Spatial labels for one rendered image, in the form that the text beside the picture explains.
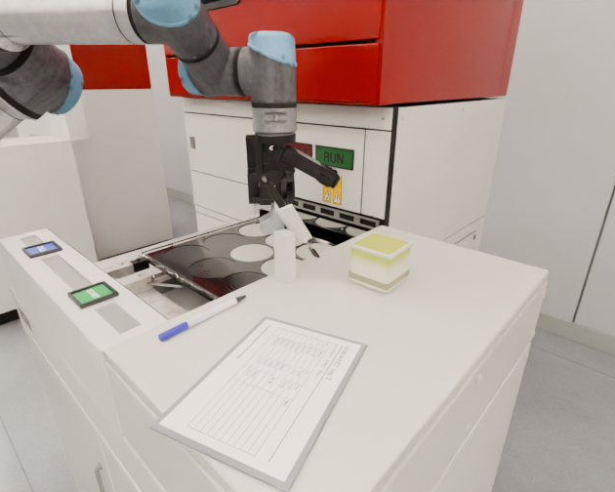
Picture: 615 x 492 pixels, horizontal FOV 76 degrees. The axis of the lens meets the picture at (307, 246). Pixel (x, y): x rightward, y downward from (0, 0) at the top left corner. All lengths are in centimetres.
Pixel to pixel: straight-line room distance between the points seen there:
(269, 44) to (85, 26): 26
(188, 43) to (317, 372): 47
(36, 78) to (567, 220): 217
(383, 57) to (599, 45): 153
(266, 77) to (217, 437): 50
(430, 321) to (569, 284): 190
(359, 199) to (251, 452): 67
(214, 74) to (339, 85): 30
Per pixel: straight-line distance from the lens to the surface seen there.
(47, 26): 76
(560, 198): 232
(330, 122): 97
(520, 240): 241
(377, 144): 89
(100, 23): 69
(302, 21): 96
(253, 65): 67
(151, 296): 83
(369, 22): 85
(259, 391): 44
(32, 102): 95
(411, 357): 50
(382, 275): 61
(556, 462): 185
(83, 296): 70
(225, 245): 98
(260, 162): 69
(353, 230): 96
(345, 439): 40
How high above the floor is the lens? 127
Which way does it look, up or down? 23 degrees down
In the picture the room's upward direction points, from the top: straight up
